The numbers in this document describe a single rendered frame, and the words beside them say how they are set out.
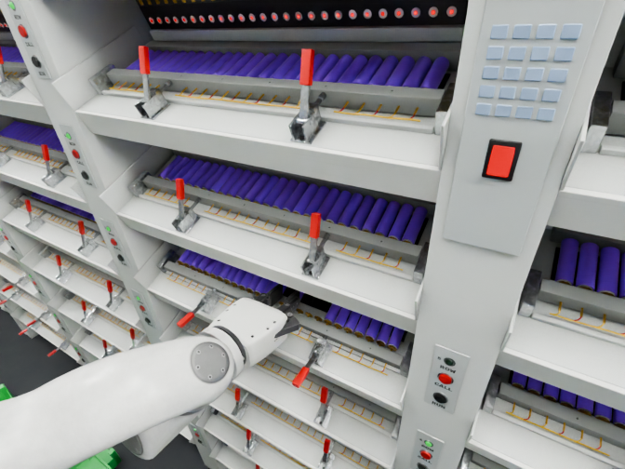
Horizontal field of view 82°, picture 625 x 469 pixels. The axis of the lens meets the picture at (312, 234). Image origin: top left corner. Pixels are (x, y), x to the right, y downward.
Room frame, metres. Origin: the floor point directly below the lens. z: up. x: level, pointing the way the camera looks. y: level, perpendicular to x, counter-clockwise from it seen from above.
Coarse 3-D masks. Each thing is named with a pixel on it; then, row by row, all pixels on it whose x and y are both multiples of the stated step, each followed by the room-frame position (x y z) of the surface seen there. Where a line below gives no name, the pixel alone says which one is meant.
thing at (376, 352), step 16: (176, 272) 0.63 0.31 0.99; (192, 272) 0.62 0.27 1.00; (192, 288) 0.60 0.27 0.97; (224, 288) 0.56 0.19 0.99; (304, 320) 0.46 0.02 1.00; (336, 336) 0.42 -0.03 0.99; (352, 336) 0.42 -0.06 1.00; (336, 352) 0.41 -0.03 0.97; (368, 352) 0.39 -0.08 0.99; (384, 352) 0.38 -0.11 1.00; (384, 368) 0.36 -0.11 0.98
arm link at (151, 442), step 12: (204, 408) 0.25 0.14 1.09; (180, 420) 0.23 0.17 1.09; (192, 420) 0.25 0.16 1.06; (144, 432) 0.21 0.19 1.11; (156, 432) 0.22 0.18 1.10; (168, 432) 0.22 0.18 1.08; (132, 444) 0.21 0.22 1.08; (144, 444) 0.21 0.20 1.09; (156, 444) 0.21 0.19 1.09; (144, 456) 0.21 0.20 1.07
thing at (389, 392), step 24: (144, 264) 0.64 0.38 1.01; (168, 288) 0.62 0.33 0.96; (216, 312) 0.54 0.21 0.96; (312, 312) 0.49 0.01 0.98; (288, 336) 0.46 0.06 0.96; (408, 336) 0.42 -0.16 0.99; (288, 360) 0.44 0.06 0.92; (336, 360) 0.40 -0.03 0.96; (408, 360) 0.36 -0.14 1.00; (336, 384) 0.39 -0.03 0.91; (360, 384) 0.35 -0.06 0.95; (384, 384) 0.35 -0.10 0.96; (384, 408) 0.34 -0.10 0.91
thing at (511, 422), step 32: (512, 384) 0.31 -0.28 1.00; (544, 384) 0.31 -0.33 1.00; (480, 416) 0.28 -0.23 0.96; (512, 416) 0.28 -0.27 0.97; (544, 416) 0.27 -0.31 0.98; (576, 416) 0.26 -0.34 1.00; (608, 416) 0.25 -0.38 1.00; (480, 448) 0.25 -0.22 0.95; (512, 448) 0.24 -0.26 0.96; (544, 448) 0.24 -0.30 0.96; (576, 448) 0.23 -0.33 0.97; (608, 448) 0.23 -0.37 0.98
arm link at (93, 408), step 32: (128, 352) 0.25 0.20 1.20; (160, 352) 0.25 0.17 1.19; (192, 352) 0.26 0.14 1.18; (224, 352) 0.27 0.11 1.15; (64, 384) 0.22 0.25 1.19; (96, 384) 0.21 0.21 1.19; (128, 384) 0.21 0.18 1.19; (160, 384) 0.22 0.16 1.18; (192, 384) 0.23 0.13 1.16; (224, 384) 0.24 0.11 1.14; (0, 416) 0.19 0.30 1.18; (32, 416) 0.19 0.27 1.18; (64, 416) 0.19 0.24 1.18; (96, 416) 0.19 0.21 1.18; (128, 416) 0.19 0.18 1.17; (160, 416) 0.20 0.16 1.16; (0, 448) 0.17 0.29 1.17; (32, 448) 0.17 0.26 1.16; (64, 448) 0.17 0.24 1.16; (96, 448) 0.17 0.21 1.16
